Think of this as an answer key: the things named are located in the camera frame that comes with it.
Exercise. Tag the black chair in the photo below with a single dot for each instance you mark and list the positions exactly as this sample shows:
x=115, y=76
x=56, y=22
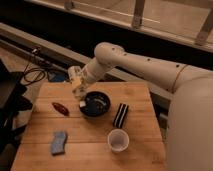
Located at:
x=12, y=102

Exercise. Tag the small brown bottle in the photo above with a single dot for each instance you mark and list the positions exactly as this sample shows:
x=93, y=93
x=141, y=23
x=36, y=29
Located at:
x=60, y=108

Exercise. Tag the metal window rail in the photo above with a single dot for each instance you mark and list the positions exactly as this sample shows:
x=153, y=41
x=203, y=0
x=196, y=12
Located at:
x=187, y=22

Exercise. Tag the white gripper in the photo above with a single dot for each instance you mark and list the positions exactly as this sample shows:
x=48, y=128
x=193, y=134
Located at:
x=78, y=83

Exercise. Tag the dark ceramic bowl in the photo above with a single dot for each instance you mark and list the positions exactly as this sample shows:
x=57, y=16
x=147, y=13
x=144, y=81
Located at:
x=96, y=104

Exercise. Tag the translucent plastic cup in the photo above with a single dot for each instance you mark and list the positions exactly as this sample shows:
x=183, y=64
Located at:
x=118, y=140

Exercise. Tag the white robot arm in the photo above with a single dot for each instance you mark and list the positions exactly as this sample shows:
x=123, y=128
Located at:
x=190, y=119

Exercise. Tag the blue sponge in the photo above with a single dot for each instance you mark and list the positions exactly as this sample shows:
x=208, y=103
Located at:
x=58, y=143

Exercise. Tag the blue box on floor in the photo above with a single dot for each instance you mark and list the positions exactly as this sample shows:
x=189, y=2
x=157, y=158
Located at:
x=56, y=77

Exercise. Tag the black white striped block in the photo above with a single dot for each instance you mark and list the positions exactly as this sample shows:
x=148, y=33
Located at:
x=120, y=115

